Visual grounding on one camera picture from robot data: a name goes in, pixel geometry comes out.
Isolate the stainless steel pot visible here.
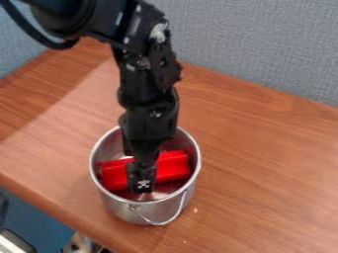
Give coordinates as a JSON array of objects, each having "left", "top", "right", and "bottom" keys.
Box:
[{"left": 88, "top": 126, "right": 201, "bottom": 225}]

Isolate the red plastic block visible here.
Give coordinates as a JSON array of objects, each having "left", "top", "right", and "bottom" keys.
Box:
[{"left": 100, "top": 150, "right": 191, "bottom": 191}]

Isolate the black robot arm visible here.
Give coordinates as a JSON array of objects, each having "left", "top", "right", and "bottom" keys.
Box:
[{"left": 0, "top": 0, "right": 181, "bottom": 194}]

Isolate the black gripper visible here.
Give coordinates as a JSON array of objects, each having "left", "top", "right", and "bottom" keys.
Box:
[{"left": 118, "top": 88, "right": 179, "bottom": 195}]

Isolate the grey device under table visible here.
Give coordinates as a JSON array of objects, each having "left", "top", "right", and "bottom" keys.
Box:
[{"left": 0, "top": 229, "right": 36, "bottom": 253}]

